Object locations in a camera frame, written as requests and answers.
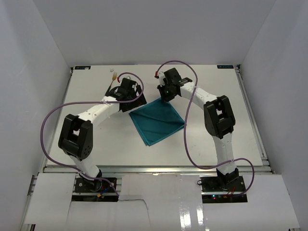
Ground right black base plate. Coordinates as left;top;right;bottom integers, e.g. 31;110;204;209
197;176;246;193

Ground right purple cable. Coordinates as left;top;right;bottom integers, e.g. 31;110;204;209
155;60;255;198

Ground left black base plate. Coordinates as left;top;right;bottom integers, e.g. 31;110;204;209
74;178;115;193

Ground purple cable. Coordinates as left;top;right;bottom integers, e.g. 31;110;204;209
40;72;145;197
155;60;255;198

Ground blue table label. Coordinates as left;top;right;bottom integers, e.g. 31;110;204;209
74;65;91;70
217;64;234;69

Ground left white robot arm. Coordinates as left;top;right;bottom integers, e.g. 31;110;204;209
58;78;147;192

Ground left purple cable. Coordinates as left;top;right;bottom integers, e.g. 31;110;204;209
40;72;145;197

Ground white cardboard front cover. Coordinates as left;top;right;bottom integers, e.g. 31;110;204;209
25;173;299;231

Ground left blue table label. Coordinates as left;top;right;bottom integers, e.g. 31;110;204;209
74;65;91;70

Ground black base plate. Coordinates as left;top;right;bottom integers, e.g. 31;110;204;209
197;176;246;193
74;178;115;193

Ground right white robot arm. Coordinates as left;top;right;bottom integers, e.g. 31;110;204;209
154;68;239;189

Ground teal cloth napkin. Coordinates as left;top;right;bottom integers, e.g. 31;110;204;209
129;98;184;146

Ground right blue table label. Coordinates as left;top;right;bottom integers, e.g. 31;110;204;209
217;64;234;69

